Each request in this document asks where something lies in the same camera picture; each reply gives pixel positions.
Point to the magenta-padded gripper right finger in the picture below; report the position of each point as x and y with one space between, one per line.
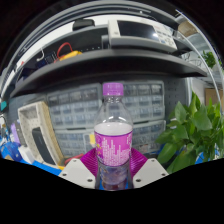
150 171

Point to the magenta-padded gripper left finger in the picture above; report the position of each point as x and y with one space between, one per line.
78 172

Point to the clear bottle with purple label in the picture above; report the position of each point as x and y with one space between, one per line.
112 143

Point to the yellow multimeter with red leads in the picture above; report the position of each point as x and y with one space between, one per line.
75 157

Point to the small grey drawer cabinet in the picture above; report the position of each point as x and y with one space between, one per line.
71 142
154 133

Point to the black rectangular pad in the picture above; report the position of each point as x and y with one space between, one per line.
43 145

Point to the green potted plant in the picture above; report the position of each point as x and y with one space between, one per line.
195 130

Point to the large grey drawer cabinet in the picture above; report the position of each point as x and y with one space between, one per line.
146 100
73 106

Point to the dark shelf unit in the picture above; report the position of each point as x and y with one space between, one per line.
110 65

